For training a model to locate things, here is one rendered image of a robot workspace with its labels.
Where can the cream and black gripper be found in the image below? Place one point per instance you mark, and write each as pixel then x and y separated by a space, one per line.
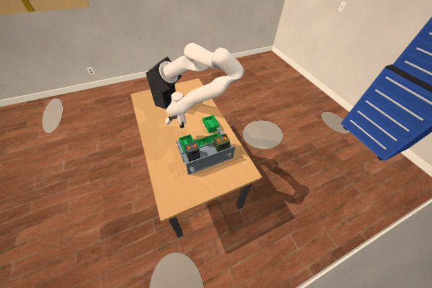
pixel 182 120

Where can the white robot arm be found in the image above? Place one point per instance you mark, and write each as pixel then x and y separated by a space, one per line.
pixel 202 62

